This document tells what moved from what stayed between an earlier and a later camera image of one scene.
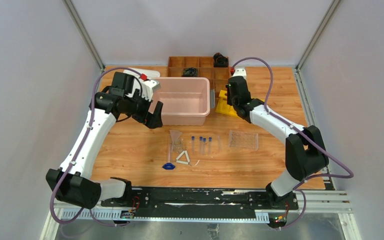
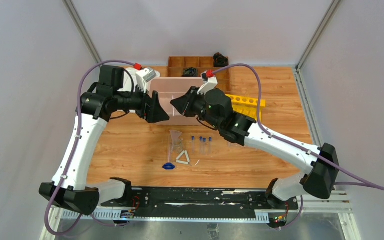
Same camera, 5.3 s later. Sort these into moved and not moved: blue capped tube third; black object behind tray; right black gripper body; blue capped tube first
Moved: right black gripper body
Not moved: black object behind tray; blue capped tube third; blue capped tube first
